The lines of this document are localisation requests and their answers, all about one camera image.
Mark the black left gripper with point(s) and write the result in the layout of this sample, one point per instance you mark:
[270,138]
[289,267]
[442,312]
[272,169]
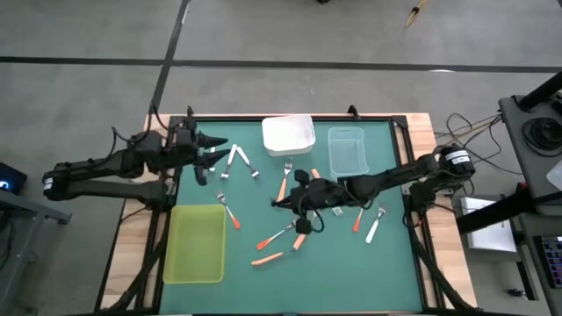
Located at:
[184,151]

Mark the white plastic bin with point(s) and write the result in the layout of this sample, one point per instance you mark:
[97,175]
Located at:
[287,134]

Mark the tablet with coloured buttons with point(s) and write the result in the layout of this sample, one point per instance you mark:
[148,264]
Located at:
[552,259]

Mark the black stand bar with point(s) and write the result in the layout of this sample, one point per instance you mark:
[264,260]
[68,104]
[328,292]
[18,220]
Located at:
[496,210]
[542,92]

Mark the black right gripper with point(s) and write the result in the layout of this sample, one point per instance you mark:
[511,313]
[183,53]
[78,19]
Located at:
[325,194]

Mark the yellow-green plastic bin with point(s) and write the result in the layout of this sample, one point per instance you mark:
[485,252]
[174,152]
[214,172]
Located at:
[195,246]

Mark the green table mat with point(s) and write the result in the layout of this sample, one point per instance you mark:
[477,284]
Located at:
[333,272]

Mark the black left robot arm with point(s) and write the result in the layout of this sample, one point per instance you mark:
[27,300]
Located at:
[110,189]

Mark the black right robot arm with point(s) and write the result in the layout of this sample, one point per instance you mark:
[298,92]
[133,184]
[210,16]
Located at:
[395,173]

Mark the white box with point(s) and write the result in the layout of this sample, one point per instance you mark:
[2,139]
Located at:
[489,237]

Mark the grey equipment cart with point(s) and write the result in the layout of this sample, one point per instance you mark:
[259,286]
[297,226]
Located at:
[520,167]

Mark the grey metal desk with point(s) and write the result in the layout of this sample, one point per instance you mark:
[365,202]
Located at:
[35,210]

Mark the light wooden table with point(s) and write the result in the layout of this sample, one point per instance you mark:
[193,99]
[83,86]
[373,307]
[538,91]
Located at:
[458,263]

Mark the clear plastic bin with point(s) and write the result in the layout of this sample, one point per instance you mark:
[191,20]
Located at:
[347,151]

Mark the black device blue light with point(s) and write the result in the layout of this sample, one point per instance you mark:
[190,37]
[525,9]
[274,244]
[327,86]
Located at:
[13,173]

